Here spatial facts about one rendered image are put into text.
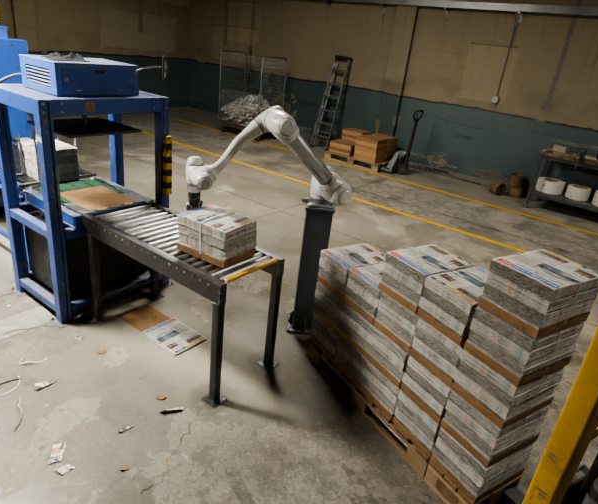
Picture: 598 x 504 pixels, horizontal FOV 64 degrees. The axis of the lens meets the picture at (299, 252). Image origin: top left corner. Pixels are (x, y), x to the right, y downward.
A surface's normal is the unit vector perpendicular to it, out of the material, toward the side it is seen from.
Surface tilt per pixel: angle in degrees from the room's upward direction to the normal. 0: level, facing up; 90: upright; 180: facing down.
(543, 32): 90
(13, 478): 0
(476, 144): 90
